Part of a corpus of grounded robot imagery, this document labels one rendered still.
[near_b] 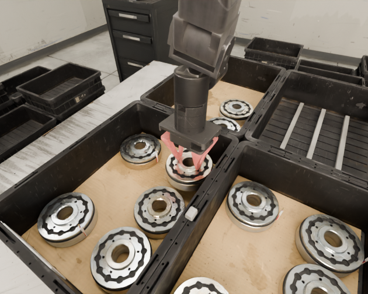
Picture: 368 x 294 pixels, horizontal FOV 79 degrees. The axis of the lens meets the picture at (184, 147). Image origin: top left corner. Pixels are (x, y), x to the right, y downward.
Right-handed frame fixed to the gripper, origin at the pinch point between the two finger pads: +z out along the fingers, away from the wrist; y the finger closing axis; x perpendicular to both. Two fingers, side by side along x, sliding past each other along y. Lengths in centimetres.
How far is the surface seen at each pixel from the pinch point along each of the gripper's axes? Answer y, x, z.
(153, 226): -1.6, 13.6, 5.5
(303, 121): -15.9, -40.3, 5.6
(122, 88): 63, -36, 16
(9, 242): 10.9, 30.4, -1.0
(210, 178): -7.1, 3.4, -2.2
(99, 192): 15.0, 13.7, 7.9
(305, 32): 34, -319, 41
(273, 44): 34, -175, 22
